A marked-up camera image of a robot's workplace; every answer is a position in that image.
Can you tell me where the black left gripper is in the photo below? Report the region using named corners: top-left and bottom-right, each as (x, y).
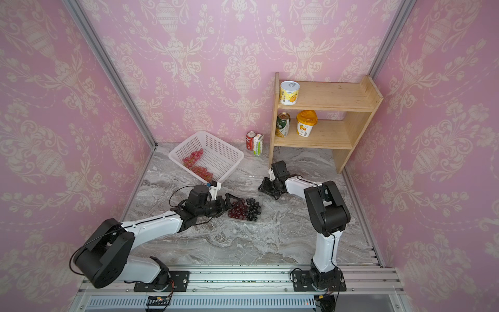
top-left (196, 193), bottom-right (242, 218)

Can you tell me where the dark red grape bunch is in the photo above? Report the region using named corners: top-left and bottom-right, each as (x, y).
top-left (228, 199), bottom-right (247, 220)

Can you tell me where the black grape bunch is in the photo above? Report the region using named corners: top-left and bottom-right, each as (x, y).
top-left (246, 198), bottom-right (262, 222)

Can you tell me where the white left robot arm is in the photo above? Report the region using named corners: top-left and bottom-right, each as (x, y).
top-left (69, 196), bottom-right (232, 291)

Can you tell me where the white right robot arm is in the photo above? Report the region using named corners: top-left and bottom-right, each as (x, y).
top-left (258, 176), bottom-right (351, 292)

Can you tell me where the green white carton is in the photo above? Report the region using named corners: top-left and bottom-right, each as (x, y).
top-left (253, 134), bottom-right (264, 156)

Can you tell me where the white perforated plastic basket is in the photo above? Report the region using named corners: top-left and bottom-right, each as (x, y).
top-left (168, 131), bottom-right (244, 183)

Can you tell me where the light red grape bunch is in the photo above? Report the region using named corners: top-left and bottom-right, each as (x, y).
top-left (183, 148), bottom-right (213, 183)

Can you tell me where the red soda can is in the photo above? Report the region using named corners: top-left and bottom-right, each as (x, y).
top-left (246, 131), bottom-right (257, 151)

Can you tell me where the green drink can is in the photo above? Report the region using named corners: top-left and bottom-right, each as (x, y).
top-left (275, 112), bottom-right (291, 138)

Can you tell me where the yellow lidded cup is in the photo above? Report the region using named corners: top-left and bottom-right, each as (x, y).
top-left (296, 110), bottom-right (318, 137)

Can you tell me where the yellow can white lid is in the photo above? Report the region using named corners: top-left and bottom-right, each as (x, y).
top-left (279, 81), bottom-right (300, 106)

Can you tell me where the wooden shelf unit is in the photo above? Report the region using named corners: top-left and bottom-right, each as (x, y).
top-left (269, 73), bottom-right (383, 174)

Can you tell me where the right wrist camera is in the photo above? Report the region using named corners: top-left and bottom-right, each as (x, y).
top-left (269, 161), bottom-right (291, 181)

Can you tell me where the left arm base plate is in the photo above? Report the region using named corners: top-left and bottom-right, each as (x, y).
top-left (133, 271), bottom-right (190, 293)

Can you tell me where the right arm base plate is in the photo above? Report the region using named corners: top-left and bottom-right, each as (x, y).
top-left (289, 269), bottom-right (347, 292)

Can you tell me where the aluminium rail frame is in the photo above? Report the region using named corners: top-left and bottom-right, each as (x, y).
top-left (70, 265), bottom-right (411, 311)

